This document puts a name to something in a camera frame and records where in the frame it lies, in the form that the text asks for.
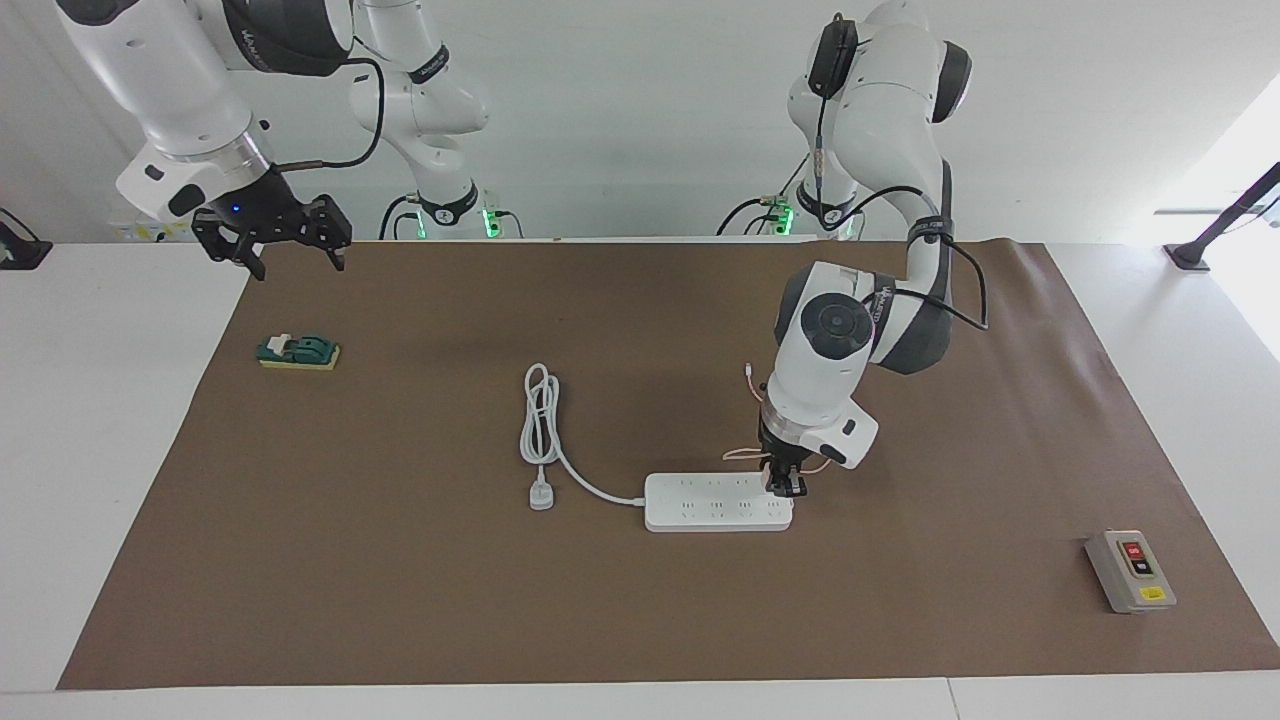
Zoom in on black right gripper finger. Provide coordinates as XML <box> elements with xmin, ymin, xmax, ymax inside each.
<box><xmin>303</xmin><ymin>195</ymin><xmax>353</xmax><ymax>273</ymax></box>
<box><xmin>192</xmin><ymin>220</ymin><xmax>266</xmax><ymax>281</ymax></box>

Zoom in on pink charging cable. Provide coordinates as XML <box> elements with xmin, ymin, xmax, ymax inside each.
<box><xmin>722</xmin><ymin>362</ymin><xmax>833</xmax><ymax>476</ymax></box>

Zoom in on white power strip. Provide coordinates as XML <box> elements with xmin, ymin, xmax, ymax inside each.
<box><xmin>643</xmin><ymin>472</ymin><xmax>795</xmax><ymax>533</ymax></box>

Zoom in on white boxes with yellow stickers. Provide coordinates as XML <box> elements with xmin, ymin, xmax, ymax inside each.
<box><xmin>108</xmin><ymin>218</ymin><xmax>196</xmax><ymax>244</ymax></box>

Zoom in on black table clamp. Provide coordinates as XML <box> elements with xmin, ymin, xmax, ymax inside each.
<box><xmin>0</xmin><ymin>208</ymin><xmax>53</xmax><ymax>271</ymax></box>

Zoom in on brown table mat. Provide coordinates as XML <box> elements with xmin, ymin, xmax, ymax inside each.
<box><xmin>57</xmin><ymin>240</ymin><xmax>1280</xmax><ymax>691</ymax></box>

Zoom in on black clamp stand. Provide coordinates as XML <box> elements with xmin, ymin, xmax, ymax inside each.
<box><xmin>1163</xmin><ymin>162</ymin><xmax>1280</xmax><ymax>272</ymax></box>

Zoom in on black right base cable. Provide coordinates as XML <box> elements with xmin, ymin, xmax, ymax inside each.
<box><xmin>378</xmin><ymin>193</ymin><xmax>426</xmax><ymax>241</ymax></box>

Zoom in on black base cable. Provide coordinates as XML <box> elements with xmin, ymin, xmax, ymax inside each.
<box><xmin>715</xmin><ymin>150</ymin><xmax>801</xmax><ymax>239</ymax></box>
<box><xmin>378</xmin><ymin>193</ymin><xmax>426</xmax><ymax>241</ymax></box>

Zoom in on green knife switch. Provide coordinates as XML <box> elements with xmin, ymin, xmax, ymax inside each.
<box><xmin>256</xmin><ymin>333</ymin><xmax>342</xmax><ymax>373</ymax></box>

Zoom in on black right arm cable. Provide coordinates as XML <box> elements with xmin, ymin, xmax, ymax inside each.
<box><xmin>275</xmin><ymin>57</ymin><xmax>386</xmax><ymax>173</ymax></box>

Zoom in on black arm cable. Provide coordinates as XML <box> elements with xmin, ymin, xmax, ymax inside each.
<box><xmin>275</xmin><ymin>57</ymin><xmax>386</xmax><ymax>173</ymax></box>
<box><xmin>810</xmin><ymin>15</ymin><xmax>991</xmax><ymax>331</ymax></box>

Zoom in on white power strip cord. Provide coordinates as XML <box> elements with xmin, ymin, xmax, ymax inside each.
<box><xmin>519</xmin><ymin>362</ymin><xmax>649</xmax><ymax>512</ymax></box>

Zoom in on black left base cable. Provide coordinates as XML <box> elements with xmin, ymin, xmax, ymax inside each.
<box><xmin>715</xmin><ymin>150</ymin><xmax>801</xmax><ymax>239</ymax></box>

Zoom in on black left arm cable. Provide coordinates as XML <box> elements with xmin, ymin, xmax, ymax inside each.
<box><xmin>810</xmin><ymin>15</ymin><xmax>991</xmax><ymax>331</ymax></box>

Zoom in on grey push-button switch box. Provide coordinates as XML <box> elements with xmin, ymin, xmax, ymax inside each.
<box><xmin>1085</xmin><ymin>529</ymin><xmax>1178</xmax><ymax>614</ymax></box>

